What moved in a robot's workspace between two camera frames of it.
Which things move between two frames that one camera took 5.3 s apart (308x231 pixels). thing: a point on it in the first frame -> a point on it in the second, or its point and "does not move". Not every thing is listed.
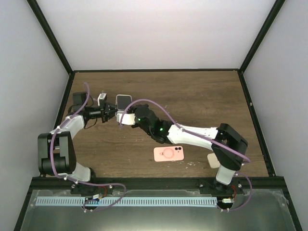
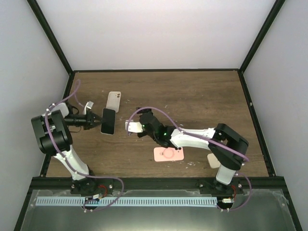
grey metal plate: x=254 y=210 does not move
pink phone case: x=164 y=154 does not move
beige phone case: x=213 y=160 does not move
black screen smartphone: x=123 y=101 -> x=109 y=127
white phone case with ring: x=116 y=109 -> x=113 y=100
